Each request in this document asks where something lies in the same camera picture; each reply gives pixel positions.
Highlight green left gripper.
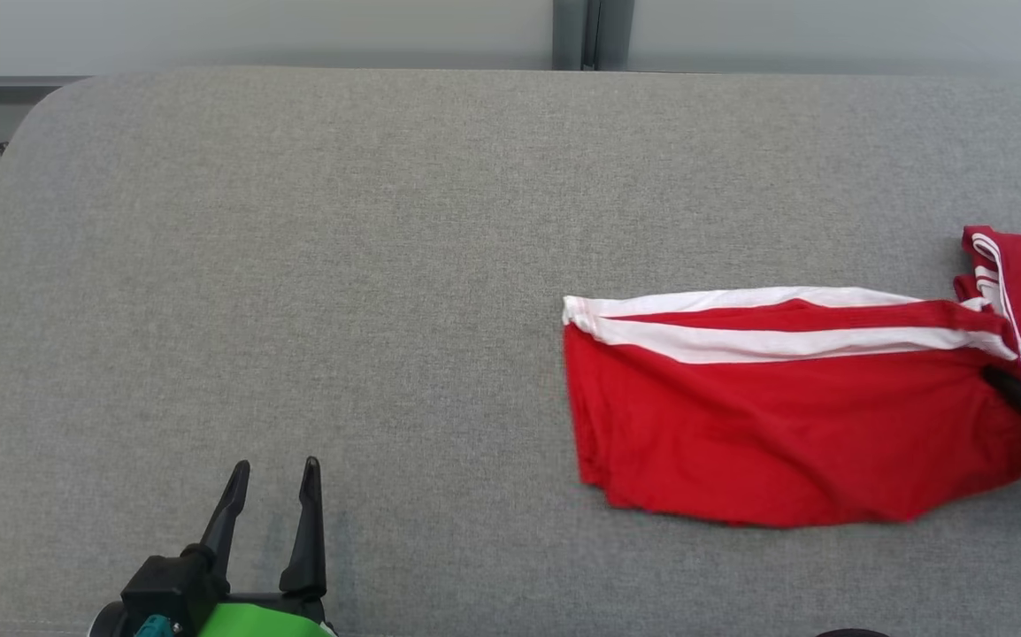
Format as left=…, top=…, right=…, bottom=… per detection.
left=181, top=456, right=339, bottom=637

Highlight red garment wide white stripes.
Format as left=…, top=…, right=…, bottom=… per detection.
left=561, top=285, right=1021, bottom=529

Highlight double aluminium frame post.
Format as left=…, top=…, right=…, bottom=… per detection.
left=551, top=0, right=637, bottom=73

